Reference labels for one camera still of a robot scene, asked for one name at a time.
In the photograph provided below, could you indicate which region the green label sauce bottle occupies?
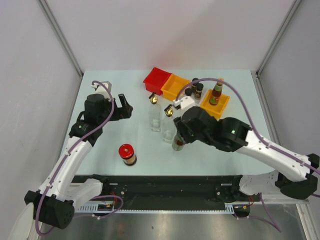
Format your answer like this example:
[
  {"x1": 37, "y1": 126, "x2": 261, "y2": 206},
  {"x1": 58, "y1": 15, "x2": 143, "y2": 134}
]
[
  {"x1": 171, "y1": 133, "x2": 185, "y2": 151},
  {"x1": 209, "y1": 78, "x2": 224, "y2": 106}
]

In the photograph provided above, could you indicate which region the glass oil bottle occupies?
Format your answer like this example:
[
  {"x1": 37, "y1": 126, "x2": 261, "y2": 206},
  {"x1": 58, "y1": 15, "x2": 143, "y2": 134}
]
[
  {"x1": 148, "y1": 92, "x2": 162, "y2": 132},
  {"x1": 162, "y1": 104, "x2": 176, "y2": 144}
]

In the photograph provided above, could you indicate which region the black lid spice jar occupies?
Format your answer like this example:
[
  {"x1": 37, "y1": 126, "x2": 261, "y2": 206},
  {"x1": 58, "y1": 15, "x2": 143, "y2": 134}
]
[
  {"x1": 194, "y1": 82, "x2": 204, "y2": 100},
  {"x1": 184, "y1": 88, "x2": 193, "y2": 96},
  {"x1": 191, "y1": 78, "x2": 199, "y2": 93}
]

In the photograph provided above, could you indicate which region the red lid jar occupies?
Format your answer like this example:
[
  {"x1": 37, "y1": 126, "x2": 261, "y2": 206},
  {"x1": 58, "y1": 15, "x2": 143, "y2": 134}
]
[{"x1": 118, "y1": 143, "x2": 137, "y2": 166}]

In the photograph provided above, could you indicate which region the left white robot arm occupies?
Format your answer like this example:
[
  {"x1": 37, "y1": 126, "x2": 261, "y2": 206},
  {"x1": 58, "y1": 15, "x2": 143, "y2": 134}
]
[{"x1": 24, "y1": 93, "x2": 133, "y2": 229}]

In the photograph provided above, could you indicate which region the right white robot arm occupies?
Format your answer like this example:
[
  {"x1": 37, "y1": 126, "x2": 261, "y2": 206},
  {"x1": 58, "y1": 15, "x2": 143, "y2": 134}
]
[{"x1": 174, "y1": 106, "x2": 320, "y2": 201}]

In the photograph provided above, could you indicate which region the right yellow plastic bin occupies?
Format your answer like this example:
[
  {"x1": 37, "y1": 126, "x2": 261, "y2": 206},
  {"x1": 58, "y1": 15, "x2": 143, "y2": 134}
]
[{"x1": 199, "y1": 89, "x2": 230, "y2": 120}]

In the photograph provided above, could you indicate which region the yellow plastic bin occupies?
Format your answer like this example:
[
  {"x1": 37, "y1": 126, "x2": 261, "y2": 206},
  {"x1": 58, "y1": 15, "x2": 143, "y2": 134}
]
[
  {"x1": 161, "y1": 74, "x2": 191, "y2": 101},
  {"x1": 199, "y1": 89, "x2": 230, "y2": 120}
]

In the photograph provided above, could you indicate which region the white plastic bin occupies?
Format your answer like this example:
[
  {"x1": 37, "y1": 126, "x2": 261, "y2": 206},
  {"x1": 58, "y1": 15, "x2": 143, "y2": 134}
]
[{"x1": 190, "y1": 87, "x2": 209, "y2": 106}]

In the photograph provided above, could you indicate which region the red plastic bin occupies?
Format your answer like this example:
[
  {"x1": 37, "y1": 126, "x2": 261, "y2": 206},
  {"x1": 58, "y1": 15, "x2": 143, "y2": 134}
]
[{"x1": 143, "y1": 67, "x2": 171, "y2": 96}]

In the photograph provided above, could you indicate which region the left yellow plastic bin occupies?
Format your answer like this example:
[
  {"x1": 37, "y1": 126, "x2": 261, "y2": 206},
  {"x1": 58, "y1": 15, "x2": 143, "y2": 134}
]
[{"x1": 161, "y1": 74, "x2": 191, "y2": 101}]

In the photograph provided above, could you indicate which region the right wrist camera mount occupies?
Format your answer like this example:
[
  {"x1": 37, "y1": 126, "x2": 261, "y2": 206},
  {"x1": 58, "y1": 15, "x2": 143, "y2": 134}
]
[{"x1": 172, "y1": 96, "x2": 196, "y2": 112}]

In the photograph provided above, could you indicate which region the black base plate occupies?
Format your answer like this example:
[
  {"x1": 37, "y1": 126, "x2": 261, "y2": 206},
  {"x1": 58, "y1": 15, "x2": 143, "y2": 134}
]
[{"x1": 72, "y1": 173, "x2": 261, "y2": 213}]

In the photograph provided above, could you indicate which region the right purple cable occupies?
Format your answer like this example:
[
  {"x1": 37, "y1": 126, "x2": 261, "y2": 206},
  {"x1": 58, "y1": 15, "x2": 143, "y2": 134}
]
[{"x1": 176, "y1": 77, "x2": 320, "y2": 232}]

